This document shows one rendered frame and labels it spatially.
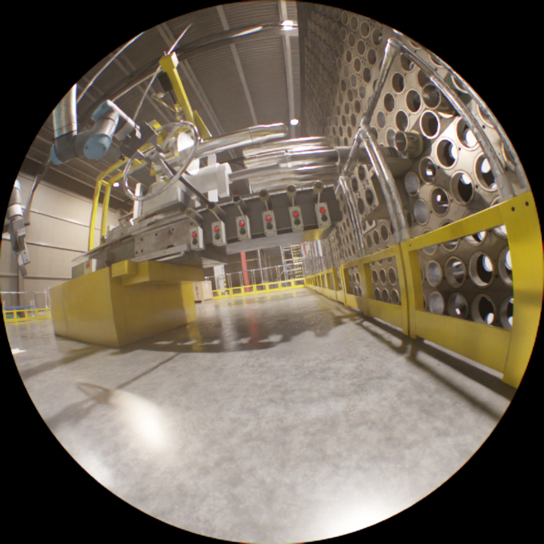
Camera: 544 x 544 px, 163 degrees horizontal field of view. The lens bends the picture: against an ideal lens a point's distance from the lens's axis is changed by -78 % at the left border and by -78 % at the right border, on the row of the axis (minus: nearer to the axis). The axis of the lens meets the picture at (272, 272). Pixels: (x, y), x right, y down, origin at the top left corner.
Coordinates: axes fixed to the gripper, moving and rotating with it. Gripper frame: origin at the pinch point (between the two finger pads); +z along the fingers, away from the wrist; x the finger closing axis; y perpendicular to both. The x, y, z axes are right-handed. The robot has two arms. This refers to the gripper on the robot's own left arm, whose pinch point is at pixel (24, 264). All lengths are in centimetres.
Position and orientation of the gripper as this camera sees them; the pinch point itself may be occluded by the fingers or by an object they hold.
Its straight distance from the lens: 83.3
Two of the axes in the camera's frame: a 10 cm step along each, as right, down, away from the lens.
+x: -9.4, 2.8, 2.0
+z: 3.3, 8.9, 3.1
